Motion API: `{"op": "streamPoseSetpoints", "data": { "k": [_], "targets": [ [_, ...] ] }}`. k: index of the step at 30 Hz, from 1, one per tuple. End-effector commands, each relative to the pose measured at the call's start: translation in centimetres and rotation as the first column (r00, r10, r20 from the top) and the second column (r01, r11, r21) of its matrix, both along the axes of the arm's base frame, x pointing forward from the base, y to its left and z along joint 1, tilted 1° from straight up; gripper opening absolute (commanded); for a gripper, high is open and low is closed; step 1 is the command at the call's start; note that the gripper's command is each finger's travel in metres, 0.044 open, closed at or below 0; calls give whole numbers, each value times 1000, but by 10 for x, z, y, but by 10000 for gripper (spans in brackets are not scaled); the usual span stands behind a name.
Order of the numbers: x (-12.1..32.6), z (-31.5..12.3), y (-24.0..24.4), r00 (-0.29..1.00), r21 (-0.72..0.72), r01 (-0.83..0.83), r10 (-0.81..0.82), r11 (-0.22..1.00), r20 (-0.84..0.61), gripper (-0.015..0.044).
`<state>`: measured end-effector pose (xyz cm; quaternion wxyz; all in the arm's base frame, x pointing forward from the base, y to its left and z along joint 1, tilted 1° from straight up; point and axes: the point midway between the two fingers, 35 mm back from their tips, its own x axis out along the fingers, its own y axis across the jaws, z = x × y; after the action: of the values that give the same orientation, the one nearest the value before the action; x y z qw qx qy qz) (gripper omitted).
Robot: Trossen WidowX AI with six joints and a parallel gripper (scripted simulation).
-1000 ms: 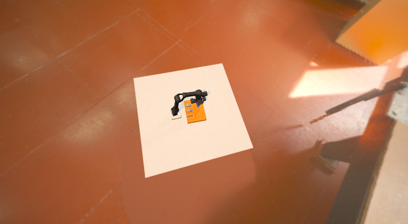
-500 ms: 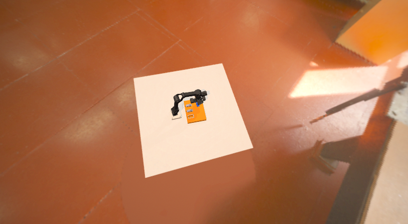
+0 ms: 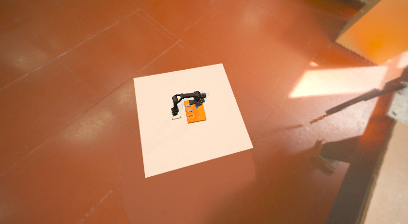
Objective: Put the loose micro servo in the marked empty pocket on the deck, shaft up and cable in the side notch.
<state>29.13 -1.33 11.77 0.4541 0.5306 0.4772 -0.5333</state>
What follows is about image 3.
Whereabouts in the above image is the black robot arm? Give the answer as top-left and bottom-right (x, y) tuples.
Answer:
(171, 91), (206, 116)

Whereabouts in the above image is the orange flat panel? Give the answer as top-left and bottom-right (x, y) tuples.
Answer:
(184, 100), (206, 124)

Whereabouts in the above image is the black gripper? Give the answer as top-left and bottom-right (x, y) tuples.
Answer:
(189, 98), (205, 105)

